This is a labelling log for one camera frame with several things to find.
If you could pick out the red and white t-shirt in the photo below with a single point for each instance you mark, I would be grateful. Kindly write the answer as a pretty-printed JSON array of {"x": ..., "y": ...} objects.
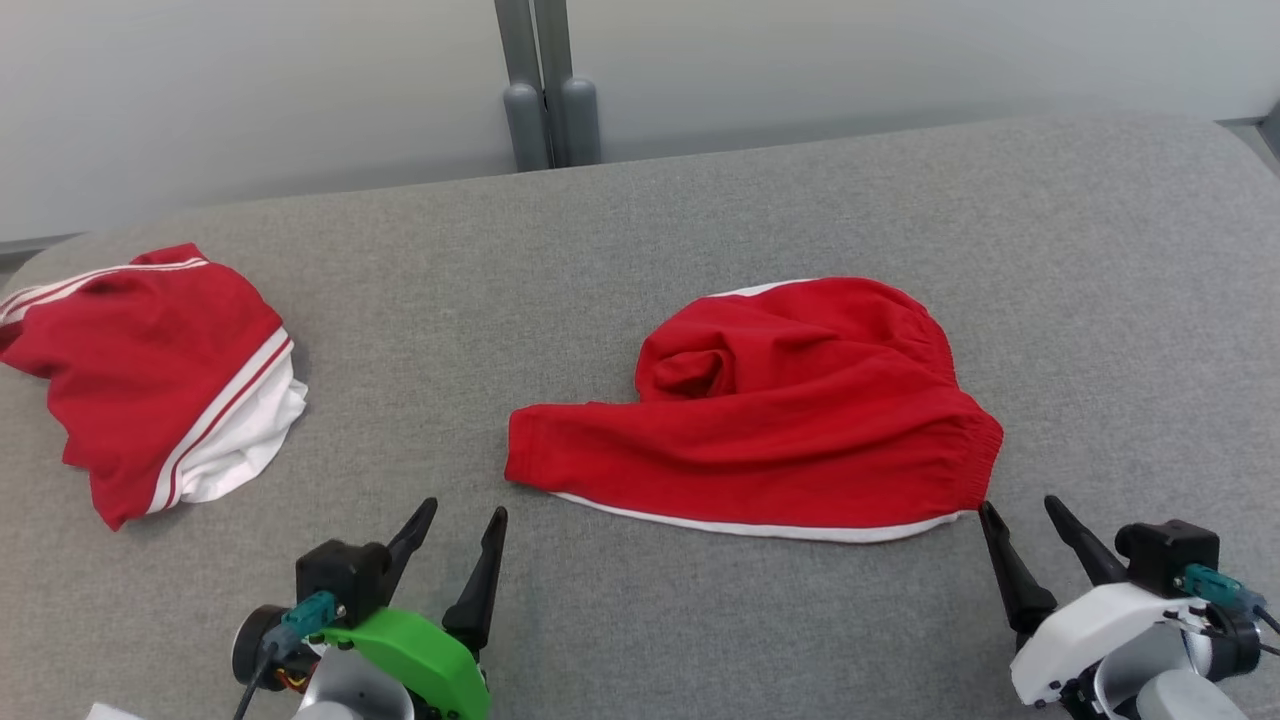
[{"x": 150, "y": 350}]

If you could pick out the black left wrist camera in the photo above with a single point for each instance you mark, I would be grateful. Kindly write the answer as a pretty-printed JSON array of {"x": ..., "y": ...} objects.
[{"x": 340, "y": 580}]

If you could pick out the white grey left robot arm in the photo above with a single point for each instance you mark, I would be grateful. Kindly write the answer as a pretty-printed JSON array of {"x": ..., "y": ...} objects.
[{"x": 350, "y": 700}]

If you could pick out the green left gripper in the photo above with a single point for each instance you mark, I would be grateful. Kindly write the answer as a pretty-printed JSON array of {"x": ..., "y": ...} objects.
[{"x": 430, "y": 660}]

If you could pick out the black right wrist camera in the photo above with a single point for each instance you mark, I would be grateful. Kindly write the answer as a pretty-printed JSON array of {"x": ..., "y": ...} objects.
[{"x": 1165, "y": 555}]

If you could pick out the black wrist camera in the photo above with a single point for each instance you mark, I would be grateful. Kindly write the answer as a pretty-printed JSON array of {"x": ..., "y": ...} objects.
[
  {"x": 340, "y": 580},
  {"x": 1165, "y": 555}
]

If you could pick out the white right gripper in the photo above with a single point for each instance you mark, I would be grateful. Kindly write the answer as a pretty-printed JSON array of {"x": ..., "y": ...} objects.
[{"x": 1080, "y": 635}]

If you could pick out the red shorts with white stripe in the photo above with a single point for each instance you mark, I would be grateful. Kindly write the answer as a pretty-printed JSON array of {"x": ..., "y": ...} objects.
[{"x": 780, "y": 440}]

